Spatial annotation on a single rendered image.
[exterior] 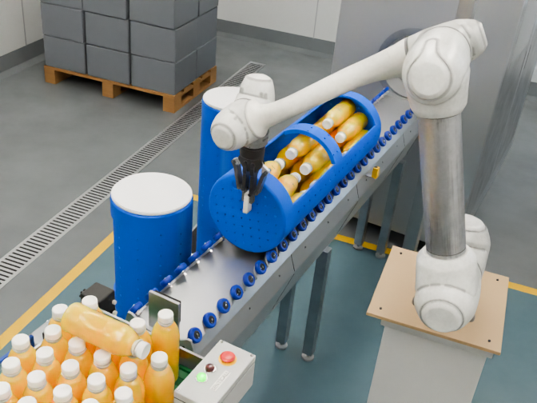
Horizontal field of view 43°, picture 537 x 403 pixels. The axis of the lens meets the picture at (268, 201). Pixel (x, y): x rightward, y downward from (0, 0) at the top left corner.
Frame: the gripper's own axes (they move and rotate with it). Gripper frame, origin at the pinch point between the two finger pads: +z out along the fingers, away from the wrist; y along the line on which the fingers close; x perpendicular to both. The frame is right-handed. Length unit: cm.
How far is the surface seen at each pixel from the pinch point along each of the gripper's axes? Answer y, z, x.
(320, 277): 6, 67, 62
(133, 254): -36.9, 29.9, -9.8
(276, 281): 11.0, 28.7, 3.8
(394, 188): 6, 69, 160
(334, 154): 10.0, -1.1, 44.7
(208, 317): 7.9, 18.3, -34.0
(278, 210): 9.4, 1.2, 2.9
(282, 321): -9, 99, 62
